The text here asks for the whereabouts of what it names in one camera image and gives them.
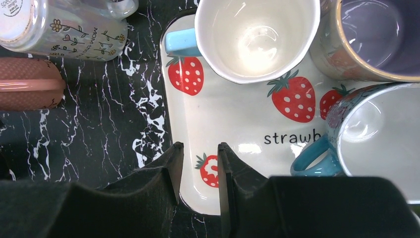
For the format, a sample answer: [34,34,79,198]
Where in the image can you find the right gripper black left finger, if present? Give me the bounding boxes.
[0,142,184,238]

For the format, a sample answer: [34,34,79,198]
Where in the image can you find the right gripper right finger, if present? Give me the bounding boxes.
[217,142,420,238]

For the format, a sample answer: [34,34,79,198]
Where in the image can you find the teal blue mug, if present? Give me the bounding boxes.
[290,83,420,204]

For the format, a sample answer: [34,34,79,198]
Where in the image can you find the light blue faceted mug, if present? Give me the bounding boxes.
[164,0,321,84]

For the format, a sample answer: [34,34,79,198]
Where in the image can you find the brown mug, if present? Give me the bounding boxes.
[0,57,66,112]

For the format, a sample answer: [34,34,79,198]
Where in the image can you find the beige pink mug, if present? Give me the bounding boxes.
[310,0,420,82]

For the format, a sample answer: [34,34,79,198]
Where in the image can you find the white floral mug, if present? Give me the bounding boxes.
[0,0,139,61]

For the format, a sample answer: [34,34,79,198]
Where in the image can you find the strawberry print white tray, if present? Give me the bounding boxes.
[159,13,378,217]

